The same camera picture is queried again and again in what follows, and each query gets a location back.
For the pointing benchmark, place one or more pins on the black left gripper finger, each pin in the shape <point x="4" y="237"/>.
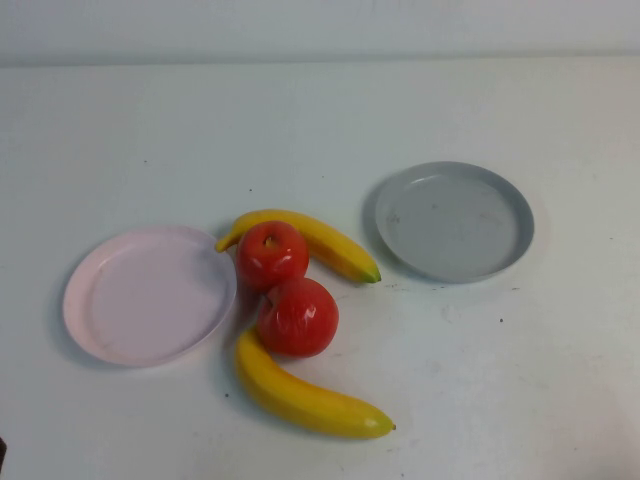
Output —
<point x="2" y="449"/>

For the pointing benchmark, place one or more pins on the yellow plastic banana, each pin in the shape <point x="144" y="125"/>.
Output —
<point x="300" y="400"/>
<point x="340" y="250"/>

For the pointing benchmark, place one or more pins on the red plastic apple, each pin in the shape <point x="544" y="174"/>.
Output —
<point x="270" y="265"/>
<point x="300" y="320"/>

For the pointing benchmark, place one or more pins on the pink round plate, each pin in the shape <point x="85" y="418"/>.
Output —
<point x="150" y="300"/>

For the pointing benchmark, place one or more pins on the grey round plate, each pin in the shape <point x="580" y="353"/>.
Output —
<point x="450" y="225"/>

